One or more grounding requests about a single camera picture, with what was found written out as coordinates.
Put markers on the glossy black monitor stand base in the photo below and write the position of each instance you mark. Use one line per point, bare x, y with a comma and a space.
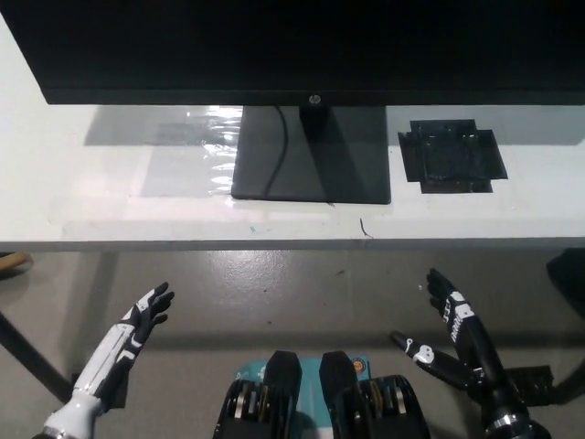
347, 174

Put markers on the black table leg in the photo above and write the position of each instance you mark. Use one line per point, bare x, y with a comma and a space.
27, 352

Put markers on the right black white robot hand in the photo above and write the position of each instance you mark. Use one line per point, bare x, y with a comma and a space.
475, 347

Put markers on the clear plastic film sheet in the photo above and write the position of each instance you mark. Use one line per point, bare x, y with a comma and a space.
192, 155

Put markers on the tan wooden object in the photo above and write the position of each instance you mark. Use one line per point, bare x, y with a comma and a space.
11, 264

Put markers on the black HP monitor screen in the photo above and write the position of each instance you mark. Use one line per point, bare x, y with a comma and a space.
297, 46

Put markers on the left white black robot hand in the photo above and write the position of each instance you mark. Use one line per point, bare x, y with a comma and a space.
119, 338

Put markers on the black tape patch on table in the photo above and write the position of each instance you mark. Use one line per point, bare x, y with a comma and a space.
452, 155

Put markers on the black bulky object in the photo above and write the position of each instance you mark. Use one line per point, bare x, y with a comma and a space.
571, 274

